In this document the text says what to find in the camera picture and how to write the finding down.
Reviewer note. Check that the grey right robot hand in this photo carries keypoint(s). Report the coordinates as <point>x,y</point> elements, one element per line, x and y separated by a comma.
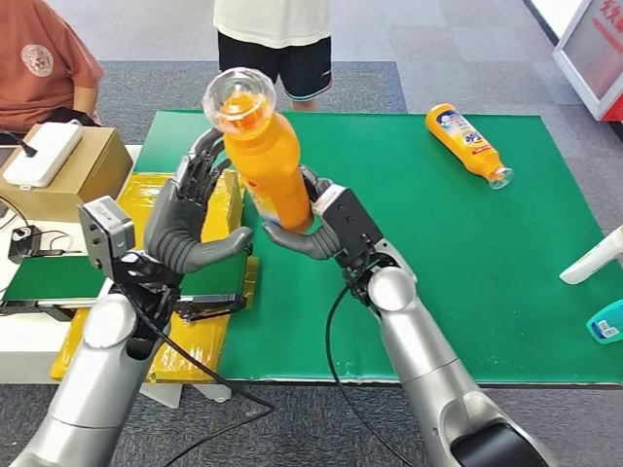
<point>311,244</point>

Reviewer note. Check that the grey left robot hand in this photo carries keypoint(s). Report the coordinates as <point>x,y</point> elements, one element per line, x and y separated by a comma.
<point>177,222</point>

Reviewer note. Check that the orange detergent bottle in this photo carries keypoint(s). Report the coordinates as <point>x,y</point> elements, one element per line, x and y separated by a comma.
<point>462,143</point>
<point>270,167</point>

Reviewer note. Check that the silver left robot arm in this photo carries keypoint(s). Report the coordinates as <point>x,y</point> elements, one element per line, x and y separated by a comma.
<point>92,380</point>

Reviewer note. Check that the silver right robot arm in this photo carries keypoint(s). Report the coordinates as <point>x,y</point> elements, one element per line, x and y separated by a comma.
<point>428,374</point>

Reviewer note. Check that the white spray bottle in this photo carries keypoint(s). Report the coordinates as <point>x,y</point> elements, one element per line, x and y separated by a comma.
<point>591,261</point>

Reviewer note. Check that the yellow wrapped block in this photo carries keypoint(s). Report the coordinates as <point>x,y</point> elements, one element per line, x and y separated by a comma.
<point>223,209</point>

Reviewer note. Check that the brown cardboard box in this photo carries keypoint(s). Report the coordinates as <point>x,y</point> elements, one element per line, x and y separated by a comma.
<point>92,177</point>

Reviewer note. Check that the yellow plastic sheet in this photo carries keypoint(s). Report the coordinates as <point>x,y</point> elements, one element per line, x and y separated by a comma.
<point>195,348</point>

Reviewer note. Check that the green table mat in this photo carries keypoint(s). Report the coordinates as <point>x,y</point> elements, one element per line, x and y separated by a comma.
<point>438,258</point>

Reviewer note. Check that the green belt conveyor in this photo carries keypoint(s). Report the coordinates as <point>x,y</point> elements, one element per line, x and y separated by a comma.
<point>48,277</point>

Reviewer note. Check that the white flat device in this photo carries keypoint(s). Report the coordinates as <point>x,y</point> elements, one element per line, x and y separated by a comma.
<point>46,154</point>

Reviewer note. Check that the black power adapter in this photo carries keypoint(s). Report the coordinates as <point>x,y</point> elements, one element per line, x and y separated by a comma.
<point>22,244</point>

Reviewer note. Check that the white table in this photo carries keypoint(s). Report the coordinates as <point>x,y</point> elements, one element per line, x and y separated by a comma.
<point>24,348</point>

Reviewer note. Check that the teal plastic container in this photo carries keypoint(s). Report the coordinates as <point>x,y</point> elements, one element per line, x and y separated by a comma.
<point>609,322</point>

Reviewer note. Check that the white and red display stand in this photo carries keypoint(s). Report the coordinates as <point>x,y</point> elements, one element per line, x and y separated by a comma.
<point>591,51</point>

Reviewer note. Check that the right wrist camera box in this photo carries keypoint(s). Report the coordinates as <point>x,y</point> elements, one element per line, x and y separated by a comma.
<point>348,222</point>

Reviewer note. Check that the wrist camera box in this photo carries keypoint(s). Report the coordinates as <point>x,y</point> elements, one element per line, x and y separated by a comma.
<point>348,222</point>
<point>104,229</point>

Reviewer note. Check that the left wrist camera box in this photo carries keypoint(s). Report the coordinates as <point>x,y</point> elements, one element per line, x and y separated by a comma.
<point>104,229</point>

